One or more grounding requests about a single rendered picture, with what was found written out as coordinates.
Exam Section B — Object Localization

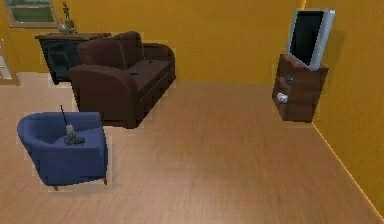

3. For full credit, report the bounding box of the blue armchair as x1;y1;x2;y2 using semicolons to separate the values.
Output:
17;111;109;192

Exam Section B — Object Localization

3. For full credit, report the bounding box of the silver television set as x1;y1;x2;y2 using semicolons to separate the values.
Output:
286;8;336;72

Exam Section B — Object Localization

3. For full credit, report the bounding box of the dark brown sofa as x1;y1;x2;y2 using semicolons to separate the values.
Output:
67;30;177;130

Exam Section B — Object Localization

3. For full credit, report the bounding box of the brown television stand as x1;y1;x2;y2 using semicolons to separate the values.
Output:
271;53;330;123

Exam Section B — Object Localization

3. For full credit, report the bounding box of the grey object with thin rod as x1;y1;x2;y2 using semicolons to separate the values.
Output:
59;104;86;147

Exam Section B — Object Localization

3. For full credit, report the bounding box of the black sideboard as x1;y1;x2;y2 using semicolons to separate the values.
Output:
35;32;112;86

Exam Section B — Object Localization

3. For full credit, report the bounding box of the grey vase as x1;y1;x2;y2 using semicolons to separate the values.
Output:
58;18;77;36

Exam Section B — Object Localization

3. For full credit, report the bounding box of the dark statuette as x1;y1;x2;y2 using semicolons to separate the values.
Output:
62;1;75;30

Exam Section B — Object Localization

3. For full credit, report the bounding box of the window with pale frame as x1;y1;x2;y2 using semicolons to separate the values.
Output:
3;0;59;29

